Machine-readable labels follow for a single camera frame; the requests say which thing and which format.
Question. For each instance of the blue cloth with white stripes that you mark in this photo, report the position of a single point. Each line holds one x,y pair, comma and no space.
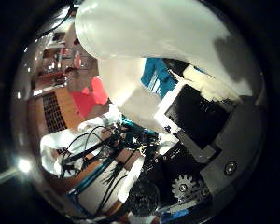
157,76

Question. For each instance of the wooden panel with dark grid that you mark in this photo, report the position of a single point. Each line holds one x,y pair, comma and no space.
54,112

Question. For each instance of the teal metal frame bar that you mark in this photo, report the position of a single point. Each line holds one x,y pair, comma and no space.
93,174

